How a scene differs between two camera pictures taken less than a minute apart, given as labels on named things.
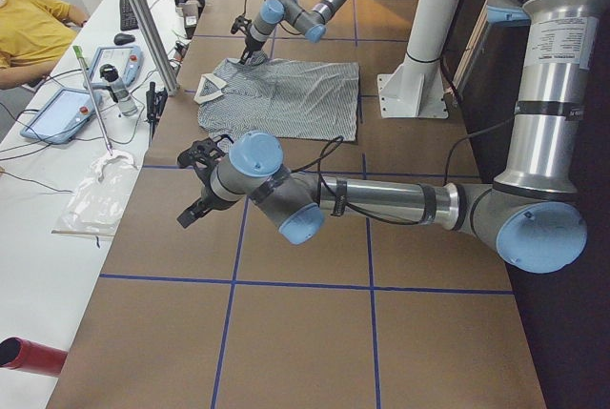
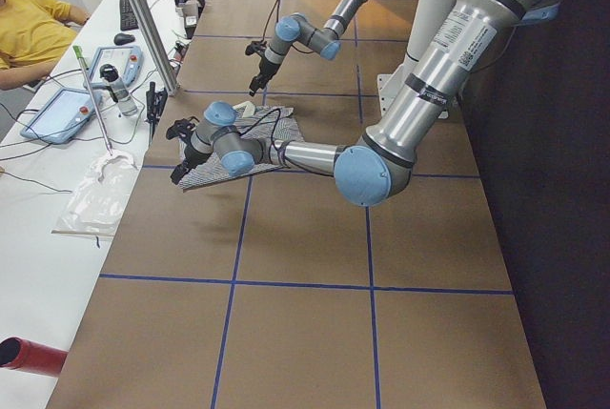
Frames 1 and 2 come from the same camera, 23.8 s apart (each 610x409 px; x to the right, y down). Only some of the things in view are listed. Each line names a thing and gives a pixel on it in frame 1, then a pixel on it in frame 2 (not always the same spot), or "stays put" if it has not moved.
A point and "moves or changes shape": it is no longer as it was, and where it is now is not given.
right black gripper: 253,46 → 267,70
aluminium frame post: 146,22 stays put
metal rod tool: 79,51 stays put
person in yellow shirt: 34,32 stays put
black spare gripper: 155,102 stays put
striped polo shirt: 306,99 moves or changes shape
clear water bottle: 111,73 stays put
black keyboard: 128,21 stays put
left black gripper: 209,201 → 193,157
